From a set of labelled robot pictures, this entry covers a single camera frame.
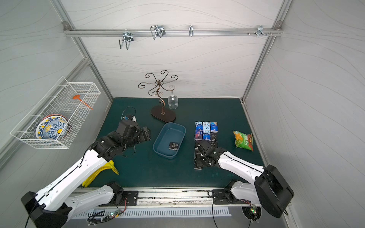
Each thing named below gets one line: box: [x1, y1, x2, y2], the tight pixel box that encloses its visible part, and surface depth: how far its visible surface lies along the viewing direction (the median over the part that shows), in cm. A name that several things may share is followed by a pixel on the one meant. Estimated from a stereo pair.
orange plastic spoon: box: [72, 94, 94, 111], surface depth 80 cm
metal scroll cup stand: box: [137, 70, 179, 115], surface depth 90 cm
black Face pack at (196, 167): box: [193, 161, 203, 171], surface depth 85 cm
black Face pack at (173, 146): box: [168, 142, 180, 151], surface depth 92 cm
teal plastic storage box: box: [153, 122, 187, 160], surface depth 95 cm
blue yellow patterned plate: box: [35, 114, 71, 140], surface depth 62 cm
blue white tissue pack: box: [195, 121, 204, 131], surface depth 103 cm
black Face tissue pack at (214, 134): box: [210, 129, 219, 143], surface depth 100 cm
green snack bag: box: [232, 130, 254, 152], surface depth 93 cm
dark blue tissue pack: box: [194, 130, 203, 142], surface depth 98 cm
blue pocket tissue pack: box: [210, 121, 219, 133], surface depth 103 cm
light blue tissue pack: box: [202, 121, 211, 132], surface depth 103 cm
